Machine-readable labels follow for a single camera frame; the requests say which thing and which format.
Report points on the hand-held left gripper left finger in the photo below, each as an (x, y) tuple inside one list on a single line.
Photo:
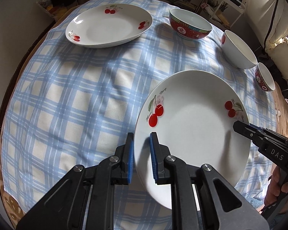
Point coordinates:
[(130, 158)]

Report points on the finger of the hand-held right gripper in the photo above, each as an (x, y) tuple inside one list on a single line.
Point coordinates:
[(244, 129)]

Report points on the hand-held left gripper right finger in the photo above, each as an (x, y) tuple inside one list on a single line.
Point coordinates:
[(153, 158)]

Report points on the white cherry print plate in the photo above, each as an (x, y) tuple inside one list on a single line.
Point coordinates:
[(194, 129), (110, 26)]

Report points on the small red patterned bowl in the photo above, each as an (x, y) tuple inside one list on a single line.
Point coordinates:
[(266, 76)]

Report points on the white bowl with red mark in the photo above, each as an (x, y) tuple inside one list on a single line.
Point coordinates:
[(237, 50)]

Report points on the person's right hand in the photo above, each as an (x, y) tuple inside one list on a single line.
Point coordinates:
[(273, 186)]

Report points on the brown floral table cover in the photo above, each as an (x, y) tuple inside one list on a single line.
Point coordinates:
[(283, 110)]

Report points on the blue plaid tablecloth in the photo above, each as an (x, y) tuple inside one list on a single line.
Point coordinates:
[(86, 100)]

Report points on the cream leather armchair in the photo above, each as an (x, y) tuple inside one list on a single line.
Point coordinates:
[(285, 62)]

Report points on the large red patterned bowl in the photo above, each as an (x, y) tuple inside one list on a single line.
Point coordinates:
[(189, 33)]

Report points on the white quilted cover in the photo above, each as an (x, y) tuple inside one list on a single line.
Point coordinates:
[(259, 16)]

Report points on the white metal cart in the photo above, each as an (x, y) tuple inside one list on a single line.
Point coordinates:
[(242, 4)]

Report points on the floral printed bag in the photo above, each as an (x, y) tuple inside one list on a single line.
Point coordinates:
[(45, 3)]

